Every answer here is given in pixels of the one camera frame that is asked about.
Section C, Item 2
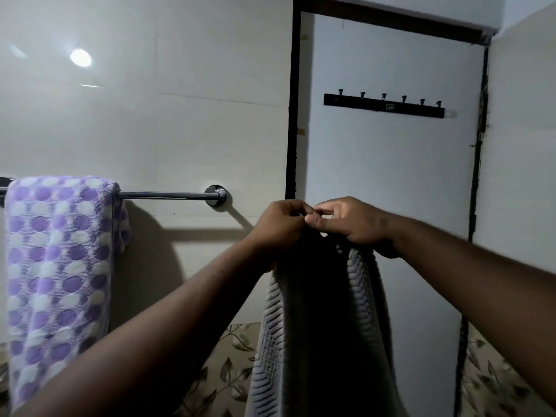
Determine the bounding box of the person's left hand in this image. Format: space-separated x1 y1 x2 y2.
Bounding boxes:
246 199 325 266

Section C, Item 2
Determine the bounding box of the person's right hand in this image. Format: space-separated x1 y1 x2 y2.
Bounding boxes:
312 196 405 259

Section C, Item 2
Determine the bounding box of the grey ribbed towel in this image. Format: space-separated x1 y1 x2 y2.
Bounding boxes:
245 228 409 417

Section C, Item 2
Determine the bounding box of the person's right forearm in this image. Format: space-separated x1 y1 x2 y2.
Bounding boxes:
389 215 556 398

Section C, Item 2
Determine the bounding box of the person's left forearm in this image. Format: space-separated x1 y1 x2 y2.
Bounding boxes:
13 236 279 417

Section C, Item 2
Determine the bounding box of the white door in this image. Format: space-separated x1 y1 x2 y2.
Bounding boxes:
296 12 485 417

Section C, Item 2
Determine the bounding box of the purple polka dot towel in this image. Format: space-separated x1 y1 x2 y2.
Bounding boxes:
4 176 132 413

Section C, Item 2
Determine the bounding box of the black door frame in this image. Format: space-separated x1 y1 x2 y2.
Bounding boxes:
284 0 493 417

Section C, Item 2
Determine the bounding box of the black wall hook rack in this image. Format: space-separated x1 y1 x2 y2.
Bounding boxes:
323 88 446 119

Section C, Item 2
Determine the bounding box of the chrome towel rail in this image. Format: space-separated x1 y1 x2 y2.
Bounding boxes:
0 178 228 208

